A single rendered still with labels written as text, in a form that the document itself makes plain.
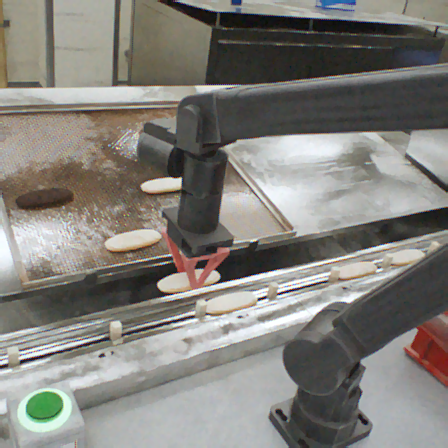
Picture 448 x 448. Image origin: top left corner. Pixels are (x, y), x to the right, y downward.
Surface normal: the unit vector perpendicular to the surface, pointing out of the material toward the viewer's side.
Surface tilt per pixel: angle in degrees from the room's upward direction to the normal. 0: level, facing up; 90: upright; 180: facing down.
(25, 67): 90
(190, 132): 90
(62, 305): 0
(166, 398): 0
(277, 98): 87
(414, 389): 0
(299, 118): 93
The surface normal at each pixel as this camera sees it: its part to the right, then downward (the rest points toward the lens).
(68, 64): 0.49, 0.51
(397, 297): -0.64, 0.29
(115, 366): 0.15, -0.84
